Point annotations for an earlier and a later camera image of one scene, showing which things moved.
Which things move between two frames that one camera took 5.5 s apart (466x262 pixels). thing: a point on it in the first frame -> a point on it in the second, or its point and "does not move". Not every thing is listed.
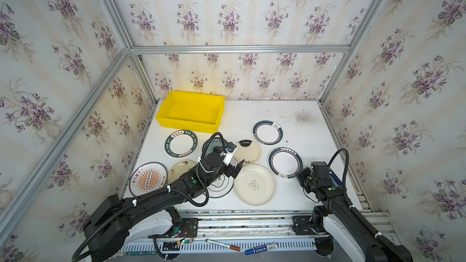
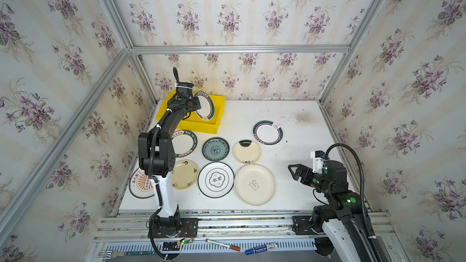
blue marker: (263, 248) does not move
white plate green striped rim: (267, 132) does not move
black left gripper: (230, 165) -> (183, 91)
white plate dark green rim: (284, 163) -> (206, 112)
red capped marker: (231, 247) does not move
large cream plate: (255, 185) does not move
